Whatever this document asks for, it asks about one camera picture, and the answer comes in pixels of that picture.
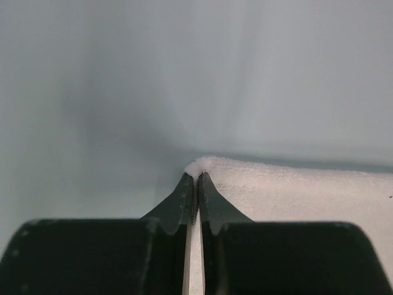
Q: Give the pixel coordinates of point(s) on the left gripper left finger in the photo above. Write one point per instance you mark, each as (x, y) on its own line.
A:
(149, 255)

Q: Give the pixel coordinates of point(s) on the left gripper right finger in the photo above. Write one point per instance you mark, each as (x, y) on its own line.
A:
(241, 256)

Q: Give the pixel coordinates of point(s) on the white towel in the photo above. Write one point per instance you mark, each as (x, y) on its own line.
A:
(271, 192)

